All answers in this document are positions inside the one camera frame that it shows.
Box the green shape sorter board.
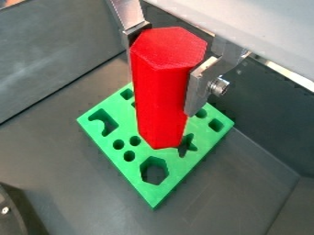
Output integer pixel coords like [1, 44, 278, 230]
[77, 84, 234, 207]

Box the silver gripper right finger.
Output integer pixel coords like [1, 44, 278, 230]
[184, 36, 248, 117]

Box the black round object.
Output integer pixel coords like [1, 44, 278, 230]
[0, 184, 28, 235]

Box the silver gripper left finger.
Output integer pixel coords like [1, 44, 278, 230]
[107, 0, 152, 53]

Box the red hexagonal prism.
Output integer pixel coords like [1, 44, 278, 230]
[130, 27, 207, 149]

